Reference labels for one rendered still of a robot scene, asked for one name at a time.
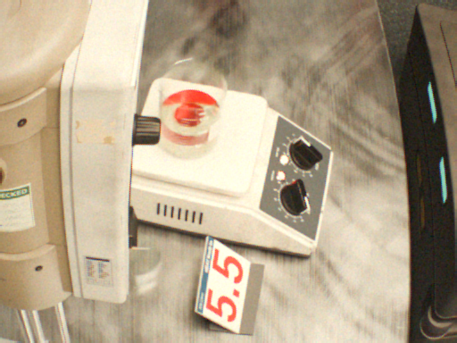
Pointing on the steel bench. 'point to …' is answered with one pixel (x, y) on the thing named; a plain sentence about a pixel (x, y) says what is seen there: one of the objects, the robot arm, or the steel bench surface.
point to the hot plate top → (237, 118)
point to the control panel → (316, 180)
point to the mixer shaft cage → (40, 325)
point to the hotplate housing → (223, 208)
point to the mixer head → (69, 148)
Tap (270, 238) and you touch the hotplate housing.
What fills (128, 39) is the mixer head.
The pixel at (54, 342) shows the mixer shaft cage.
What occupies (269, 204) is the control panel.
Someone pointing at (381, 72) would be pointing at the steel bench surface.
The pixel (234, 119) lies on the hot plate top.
